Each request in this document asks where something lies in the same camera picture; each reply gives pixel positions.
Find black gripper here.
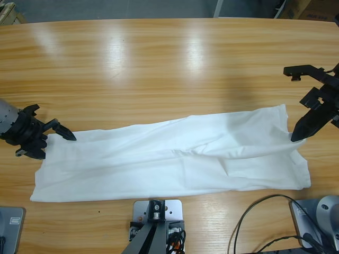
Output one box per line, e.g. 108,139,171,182
290,76,339,143
0,110,78,160

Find white t-shirt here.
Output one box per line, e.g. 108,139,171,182
29,103,312,203

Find dark printed box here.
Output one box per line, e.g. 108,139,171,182
299,0,337,21

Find brown cardboard box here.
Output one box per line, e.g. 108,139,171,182
280,0,312,19

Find white slanted leg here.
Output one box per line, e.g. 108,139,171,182
274,0,288,19

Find white upright pole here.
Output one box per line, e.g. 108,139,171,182
213,0,225,18

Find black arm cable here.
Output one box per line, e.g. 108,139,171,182
323,62,339,74

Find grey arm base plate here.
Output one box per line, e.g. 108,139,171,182
0,206,26,254
289,198,339,250

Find long black cable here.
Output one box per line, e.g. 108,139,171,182
229,195,292,254

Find thin black wire bundle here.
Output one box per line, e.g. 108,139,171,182
301,231,339,254

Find thin twisted cable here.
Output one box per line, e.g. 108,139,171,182
254,235,302,254

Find dark camera post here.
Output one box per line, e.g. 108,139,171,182
123,200,167,254

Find orange and black cable bunch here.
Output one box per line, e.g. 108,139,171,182
166,229,188,254

